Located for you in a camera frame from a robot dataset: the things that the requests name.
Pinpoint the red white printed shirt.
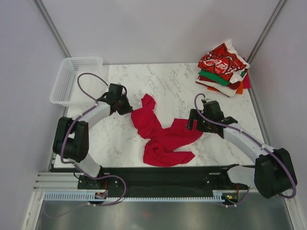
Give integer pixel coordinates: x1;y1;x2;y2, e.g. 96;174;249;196
198;40;250;84

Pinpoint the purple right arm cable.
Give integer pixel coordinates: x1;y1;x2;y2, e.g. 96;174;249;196
194;93;297;199

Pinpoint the white slotted cable duct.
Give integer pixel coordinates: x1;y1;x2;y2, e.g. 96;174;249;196
44;192;225;202

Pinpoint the dark red folded shirt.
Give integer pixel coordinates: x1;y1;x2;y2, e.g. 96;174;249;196
196;75;243;91

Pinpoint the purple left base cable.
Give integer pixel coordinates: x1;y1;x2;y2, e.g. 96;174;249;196
88;174;128;207

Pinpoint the right aluminium frame post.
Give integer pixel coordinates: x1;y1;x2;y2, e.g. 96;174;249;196
247;0;288;64

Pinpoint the green folded shirt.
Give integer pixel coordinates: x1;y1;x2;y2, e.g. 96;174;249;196
198;70;246;86

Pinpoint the magenta folded shirt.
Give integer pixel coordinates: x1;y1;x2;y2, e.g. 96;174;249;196
243;69;251;89

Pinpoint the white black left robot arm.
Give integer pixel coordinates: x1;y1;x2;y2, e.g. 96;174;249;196
52;83;133;188

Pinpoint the aluminium frame post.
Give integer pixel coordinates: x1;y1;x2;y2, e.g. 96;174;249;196
247;0;288;64
33;0;71;58

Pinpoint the white folded shirt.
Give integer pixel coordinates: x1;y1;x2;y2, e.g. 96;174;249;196
206;84;236;97

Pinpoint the left aluminium frame post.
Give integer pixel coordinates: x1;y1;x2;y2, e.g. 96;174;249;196
33;0;71;58

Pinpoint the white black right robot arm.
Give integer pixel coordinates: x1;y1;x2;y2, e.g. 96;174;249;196
187;100;297;199

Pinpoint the orange folded shirt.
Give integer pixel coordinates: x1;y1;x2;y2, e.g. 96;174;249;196
207;83;244;94

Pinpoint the white plastic basket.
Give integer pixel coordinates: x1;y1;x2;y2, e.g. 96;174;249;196
49;56;103;107

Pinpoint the crimson red t shirt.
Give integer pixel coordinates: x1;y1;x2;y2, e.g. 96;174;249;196
131;94;202;167

